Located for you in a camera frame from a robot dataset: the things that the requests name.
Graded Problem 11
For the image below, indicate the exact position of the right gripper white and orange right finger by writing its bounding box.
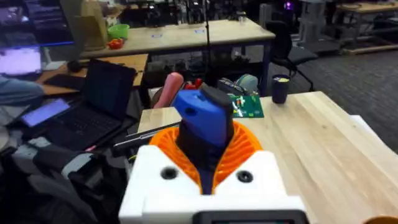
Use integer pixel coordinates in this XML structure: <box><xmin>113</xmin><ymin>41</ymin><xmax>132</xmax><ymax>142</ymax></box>
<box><xmin>213</xmin><ymin>120</ymin><xmax>289</xmax><ymax>198</ymax></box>

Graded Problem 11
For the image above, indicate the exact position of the right gripper white and orange left finger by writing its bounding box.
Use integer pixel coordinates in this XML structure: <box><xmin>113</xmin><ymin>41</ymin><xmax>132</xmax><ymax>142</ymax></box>
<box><xmin>118</xmin><ymin>126</ymin><xmax>203</xmax><ymax>224</ymax></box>

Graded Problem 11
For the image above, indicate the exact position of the person's forearm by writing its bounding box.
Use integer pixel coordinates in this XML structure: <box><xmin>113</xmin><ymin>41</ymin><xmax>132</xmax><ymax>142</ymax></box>
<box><xmin>0</xmin><ymin>76</ymin><xmax>44</xmax><ymax>106</ymax></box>

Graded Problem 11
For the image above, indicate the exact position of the red toy vegetable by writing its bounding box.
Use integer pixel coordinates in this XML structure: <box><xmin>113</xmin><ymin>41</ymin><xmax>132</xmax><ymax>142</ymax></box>
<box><xmin>107</xmin><ymin>38</ymin><xmax>124</xmax><ymax>50</ymax></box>

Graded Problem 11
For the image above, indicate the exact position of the black flat closed laptop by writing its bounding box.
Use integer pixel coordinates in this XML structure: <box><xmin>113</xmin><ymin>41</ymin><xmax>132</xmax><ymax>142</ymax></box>
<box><xmin>112</xmin><ymin>121</ymin><xmax>181</xmax><ymax>153</ymax></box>

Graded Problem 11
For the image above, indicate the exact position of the green board with toy blocks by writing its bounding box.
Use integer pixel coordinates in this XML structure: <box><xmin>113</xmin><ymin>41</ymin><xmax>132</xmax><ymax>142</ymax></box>
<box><xmin>228</xmin><ymin>95</ymin><xmax>265</xmax><ymax>119</ymax></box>

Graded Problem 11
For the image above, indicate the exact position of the grey and black backpack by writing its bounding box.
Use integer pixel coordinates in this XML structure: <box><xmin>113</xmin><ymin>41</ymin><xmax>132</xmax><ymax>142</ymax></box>
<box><xmin>0</xmin><ymin>136</ymin><xmax>131</xmax><ymax>224</ymax></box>

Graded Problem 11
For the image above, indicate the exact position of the dark blue cup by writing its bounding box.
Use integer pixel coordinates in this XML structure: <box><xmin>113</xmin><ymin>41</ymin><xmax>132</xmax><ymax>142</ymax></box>
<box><xmin>272</xmin><ymin>73</ymin><xmax>291</xmax><ymax>105</ymax></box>

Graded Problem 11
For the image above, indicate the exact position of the pink foam cylinder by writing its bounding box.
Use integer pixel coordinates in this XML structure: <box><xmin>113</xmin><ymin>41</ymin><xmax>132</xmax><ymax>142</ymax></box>
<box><xmin>153</xmin><ymin>72</ymin><xmax>185</xmax><ymax>109</ymax></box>

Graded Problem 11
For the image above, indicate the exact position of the grey soft bag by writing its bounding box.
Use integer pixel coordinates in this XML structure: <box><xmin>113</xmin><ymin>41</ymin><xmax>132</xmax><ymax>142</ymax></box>
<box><xmin>217</xmin><ymin>73</ymin><xmax>259</xmax><ymax>96</ymax></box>

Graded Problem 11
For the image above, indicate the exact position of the black open laptop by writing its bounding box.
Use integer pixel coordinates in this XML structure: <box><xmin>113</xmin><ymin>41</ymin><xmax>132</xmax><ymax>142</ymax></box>
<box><xmin>46</xmin><ymin>58</ymin><xmax>137</xmax><ymax>151</ymax></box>

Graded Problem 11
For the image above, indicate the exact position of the small wooden desk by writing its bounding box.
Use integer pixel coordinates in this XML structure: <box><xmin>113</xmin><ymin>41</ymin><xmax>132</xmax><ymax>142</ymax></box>
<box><xmin>35</xmin><ymin>53</ymin><xmax>149</xmax><ymax>96</ymax></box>

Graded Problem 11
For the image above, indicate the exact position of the tablet with lit screen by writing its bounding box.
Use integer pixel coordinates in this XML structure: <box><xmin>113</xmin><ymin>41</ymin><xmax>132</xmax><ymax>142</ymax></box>
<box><xmin>20</xmin><ymin>98</ymin><xmax>71</xmax><ymax>128</ymax></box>

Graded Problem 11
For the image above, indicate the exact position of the black office chair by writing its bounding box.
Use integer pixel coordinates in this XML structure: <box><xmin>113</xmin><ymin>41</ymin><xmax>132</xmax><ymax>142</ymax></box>
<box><xmin>266</xmin><ymin>20</ymin><xmax>320</xmax><ymax>93</ymax></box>

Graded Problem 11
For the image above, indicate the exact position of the black keyboard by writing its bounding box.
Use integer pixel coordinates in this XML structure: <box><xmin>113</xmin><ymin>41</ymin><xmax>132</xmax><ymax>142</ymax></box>
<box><xmin>43</xmin><ymin>73</ymin><xmax>86</xmax><ymax>91</ymax></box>

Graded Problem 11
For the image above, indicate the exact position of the black computer mouse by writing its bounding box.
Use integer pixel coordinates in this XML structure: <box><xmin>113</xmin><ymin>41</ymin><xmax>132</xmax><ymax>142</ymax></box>
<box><xmin>67</xmin><ymin>59</ymin><xmax>82</xmax><ymax>73</ymax></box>

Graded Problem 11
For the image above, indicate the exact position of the long wooden work table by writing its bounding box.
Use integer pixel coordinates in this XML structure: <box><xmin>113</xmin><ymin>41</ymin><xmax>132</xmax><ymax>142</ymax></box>
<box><xmin>79</xmin><ymin>17</ymin><xmax>277</xmax><ymax>96</ymax></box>

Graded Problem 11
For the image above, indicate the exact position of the thin black pole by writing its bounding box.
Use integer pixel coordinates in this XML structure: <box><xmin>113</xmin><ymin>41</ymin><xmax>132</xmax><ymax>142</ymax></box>
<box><xmin>203</xmin><ymin>0</ymin><xmax>212</xmax><ymax>85</ymax></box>

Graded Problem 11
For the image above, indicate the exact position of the green plastic bowl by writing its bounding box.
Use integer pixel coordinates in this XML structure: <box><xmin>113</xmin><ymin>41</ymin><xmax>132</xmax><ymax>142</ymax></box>
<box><xmin>108</xmin><ymin>24</ymin><xmax>131</xmax><ymax>40</ymax></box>

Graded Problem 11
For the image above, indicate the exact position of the brown paper bag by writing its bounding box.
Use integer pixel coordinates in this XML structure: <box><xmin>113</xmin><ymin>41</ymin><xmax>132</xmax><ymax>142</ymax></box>
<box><xmin>74</xmin><ymin>0</ymin><xmax>108</xmax><ymax>52</ymax></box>

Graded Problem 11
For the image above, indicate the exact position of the lit computer monitor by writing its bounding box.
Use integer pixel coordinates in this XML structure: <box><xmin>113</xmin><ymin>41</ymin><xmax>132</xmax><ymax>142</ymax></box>
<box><xmin>0</xmin><ymin>46</ymin><xmax>43</xmax><ymax>75</ymax></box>

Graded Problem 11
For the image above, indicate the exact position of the red handled tool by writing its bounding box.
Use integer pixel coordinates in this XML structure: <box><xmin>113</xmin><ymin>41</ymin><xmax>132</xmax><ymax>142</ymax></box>
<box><xmin>185</xmin><ymin>78</ymin><xmax>203</xmax><ymax>90</ymax></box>

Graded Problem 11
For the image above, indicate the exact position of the wooden table with frame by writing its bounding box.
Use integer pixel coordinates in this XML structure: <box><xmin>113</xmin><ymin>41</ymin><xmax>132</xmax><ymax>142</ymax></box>
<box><xmin>335</xmin><ymin>1</ymin><xmax>398</xmax><ymax>55</ymax></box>

